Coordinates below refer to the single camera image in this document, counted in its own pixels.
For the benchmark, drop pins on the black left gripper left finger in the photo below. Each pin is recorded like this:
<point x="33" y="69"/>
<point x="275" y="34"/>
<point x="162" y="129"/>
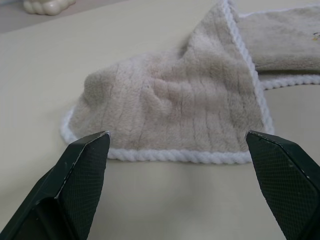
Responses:
<point x="75" y="180"/>

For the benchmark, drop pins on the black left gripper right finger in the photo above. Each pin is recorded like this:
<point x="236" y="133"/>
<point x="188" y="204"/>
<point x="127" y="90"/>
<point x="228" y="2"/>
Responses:
<point x="287" y="180"/>

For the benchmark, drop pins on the beige towel with white trim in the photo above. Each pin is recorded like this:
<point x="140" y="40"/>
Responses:
<point x="175" y="107"/>

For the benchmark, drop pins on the cream ribbed rounded object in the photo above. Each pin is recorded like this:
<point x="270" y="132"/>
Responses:
<point x="47" y="5"/>

